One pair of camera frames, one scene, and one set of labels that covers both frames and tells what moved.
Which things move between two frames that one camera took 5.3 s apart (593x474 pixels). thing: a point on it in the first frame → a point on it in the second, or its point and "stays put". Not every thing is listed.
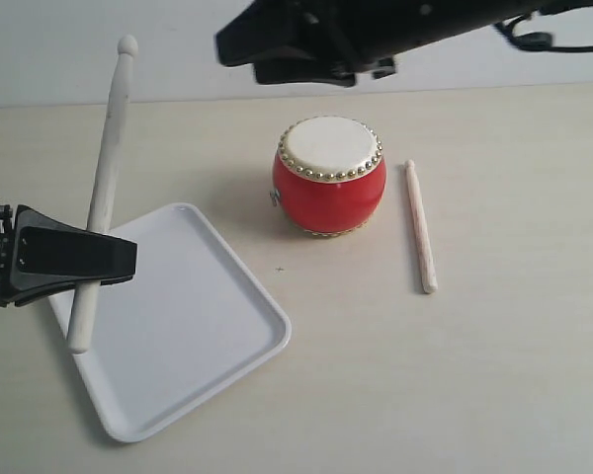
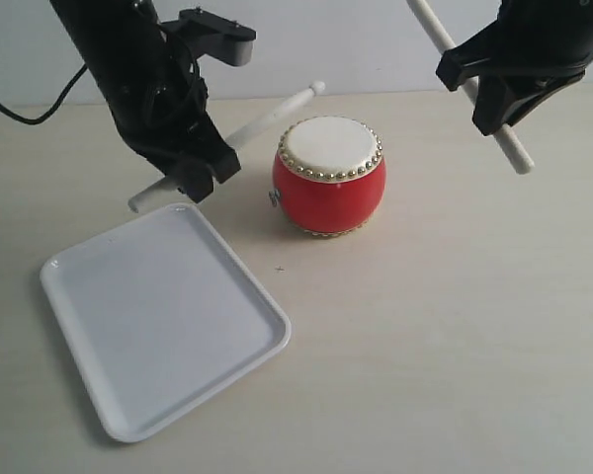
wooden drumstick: (86, 298) → (168, 184)
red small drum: (329, 175) stays put
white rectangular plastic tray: (190, 319) stays put
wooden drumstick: (428, 279) → (517, 153)
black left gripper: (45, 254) → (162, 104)
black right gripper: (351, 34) → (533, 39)
